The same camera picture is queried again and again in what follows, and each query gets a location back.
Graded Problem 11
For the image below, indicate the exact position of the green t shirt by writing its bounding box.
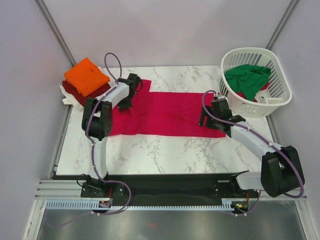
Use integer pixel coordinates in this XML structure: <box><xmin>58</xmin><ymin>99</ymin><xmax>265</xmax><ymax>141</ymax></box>
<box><xmin>224</xmin><ymin>64</ymin><xmax>271</xmax><ymax>95</ymax></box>

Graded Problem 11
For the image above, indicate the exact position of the pink red t shirt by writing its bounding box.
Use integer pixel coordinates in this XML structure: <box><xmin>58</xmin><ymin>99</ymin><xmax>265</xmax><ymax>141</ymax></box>
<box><xmin>110</xmin><ymin>79</ymin><xmax>226</xmax><ymax>138</ymax></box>

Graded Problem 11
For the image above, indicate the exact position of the red garment under green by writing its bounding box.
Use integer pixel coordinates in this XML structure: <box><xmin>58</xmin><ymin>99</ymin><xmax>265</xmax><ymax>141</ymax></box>
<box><xmin>235</xmin><ymin>81</ymin><xmax>270</xmax><ymax>102</ymax></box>

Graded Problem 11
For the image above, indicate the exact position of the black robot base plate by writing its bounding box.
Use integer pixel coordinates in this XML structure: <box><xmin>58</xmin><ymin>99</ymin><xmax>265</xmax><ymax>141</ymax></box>
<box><xmin>80</xmin><ymin>173</ymin><xmax>258</xmax><ymax>206</ymax></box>

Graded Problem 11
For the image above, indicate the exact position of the white plastic laundry basket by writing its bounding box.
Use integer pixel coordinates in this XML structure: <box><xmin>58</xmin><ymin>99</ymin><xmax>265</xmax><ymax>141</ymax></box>
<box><xmin>219</xmin><ymin>47</ymin><xmax>292</xmax><ymax>118</ymax></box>

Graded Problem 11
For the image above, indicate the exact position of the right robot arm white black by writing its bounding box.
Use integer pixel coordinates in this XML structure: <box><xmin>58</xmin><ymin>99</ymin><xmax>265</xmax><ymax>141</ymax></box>
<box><xmin>199</xmin><ymin>97</ymin><xmax>305</xmax><ymax>199</ymax></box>

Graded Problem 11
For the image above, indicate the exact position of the folded orange t shirt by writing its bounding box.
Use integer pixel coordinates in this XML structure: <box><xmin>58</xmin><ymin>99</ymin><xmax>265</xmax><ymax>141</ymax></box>
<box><xmin>64</xmin><ymin>57</ymin><xmax>110</xmax><ymax>97</ymax></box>

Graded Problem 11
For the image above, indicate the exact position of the folded white t shirt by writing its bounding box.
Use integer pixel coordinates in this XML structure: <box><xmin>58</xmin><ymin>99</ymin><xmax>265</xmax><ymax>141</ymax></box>
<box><xmin>59</xmin><ymin>85</ymin><xmax>84</xmax><ymax>111</ymax></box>

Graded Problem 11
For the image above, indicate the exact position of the white slotted cable duct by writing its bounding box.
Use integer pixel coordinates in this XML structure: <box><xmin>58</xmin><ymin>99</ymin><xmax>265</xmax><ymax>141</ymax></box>
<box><xmin>45</xmin><ymin>199</ymin><xmax>236</xmax><ymax>211</ymax></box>

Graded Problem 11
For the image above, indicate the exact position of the folded dark red t shirt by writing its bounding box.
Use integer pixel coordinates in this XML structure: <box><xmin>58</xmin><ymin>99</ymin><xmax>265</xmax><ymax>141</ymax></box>
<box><xmin>61</xmin><ymin>80</ymin><xmax>111</xmax><ymax>107</ymax></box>

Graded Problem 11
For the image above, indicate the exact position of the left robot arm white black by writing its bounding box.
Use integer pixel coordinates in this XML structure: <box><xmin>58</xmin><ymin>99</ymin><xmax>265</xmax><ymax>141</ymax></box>
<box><xmin>81</xmin><ymin>73</ymin><xmax>143</xmax><ymax>197</ymax></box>

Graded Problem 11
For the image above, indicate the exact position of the aluminium frame rail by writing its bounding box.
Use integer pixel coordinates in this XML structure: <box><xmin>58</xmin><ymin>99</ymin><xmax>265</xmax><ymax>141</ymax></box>
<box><xmin>34</xmin><ymin>179</ymin><xmax>307</xmax><ymax>201</ymax></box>

